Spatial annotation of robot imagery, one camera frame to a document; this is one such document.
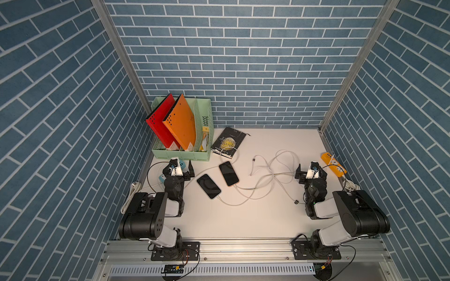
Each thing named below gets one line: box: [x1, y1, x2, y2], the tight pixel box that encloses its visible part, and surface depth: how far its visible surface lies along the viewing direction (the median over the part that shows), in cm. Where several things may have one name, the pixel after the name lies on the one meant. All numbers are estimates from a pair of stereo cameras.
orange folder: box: [162, 93, 198, 152], surface depth 98 cm
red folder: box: [144, 93, 182, 149], surface depth 89 cm
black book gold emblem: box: [210, 126, 247, 159], surface depth 112 cm
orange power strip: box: [320, 151, 348, 178], surface depth 101 cm
